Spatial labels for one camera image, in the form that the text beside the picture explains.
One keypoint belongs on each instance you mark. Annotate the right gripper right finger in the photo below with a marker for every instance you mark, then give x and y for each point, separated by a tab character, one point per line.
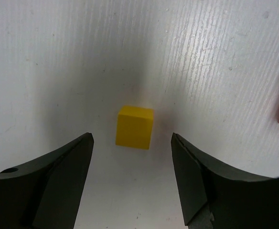
215	195

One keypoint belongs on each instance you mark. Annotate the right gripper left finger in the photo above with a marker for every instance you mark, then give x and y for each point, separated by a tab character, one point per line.
45	193

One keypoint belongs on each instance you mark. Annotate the yellow cube wood block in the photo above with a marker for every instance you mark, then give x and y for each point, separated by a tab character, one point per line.
134	127

